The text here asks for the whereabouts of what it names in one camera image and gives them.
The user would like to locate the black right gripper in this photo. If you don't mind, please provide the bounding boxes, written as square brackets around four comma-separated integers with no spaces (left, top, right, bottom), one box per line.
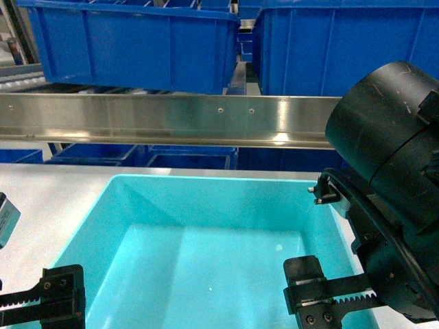
[283,167,439,329]

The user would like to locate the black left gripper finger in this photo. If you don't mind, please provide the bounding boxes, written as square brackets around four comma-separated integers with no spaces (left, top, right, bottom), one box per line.
[1,264,86,328]

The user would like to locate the teal plastic bin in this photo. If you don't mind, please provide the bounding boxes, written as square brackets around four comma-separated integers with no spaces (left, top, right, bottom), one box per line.
[55,175,356,328]

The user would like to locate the large blue bin right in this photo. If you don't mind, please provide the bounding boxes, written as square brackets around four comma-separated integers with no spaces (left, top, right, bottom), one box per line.
[252,1,438,96]

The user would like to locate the large blue bin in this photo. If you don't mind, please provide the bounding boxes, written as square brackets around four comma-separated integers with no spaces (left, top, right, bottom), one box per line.
[252,1,438,96]
[18,1,240,95]

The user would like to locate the large blue bin left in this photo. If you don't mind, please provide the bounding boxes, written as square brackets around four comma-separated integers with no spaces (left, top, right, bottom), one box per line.
[18,1,240,95]

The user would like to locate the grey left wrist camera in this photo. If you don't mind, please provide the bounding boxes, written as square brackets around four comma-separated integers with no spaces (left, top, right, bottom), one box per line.
[0,192,21,249]

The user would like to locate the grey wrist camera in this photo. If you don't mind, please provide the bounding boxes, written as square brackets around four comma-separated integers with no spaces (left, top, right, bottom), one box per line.
[0,192,21,249]
[307,168,351,219]

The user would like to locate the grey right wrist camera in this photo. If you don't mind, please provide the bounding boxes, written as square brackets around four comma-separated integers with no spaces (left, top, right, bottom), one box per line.
[307,168,351,219]

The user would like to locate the stainless steel shelf rail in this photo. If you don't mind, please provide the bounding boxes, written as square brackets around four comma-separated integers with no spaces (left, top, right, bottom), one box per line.
[1,93,338,149]

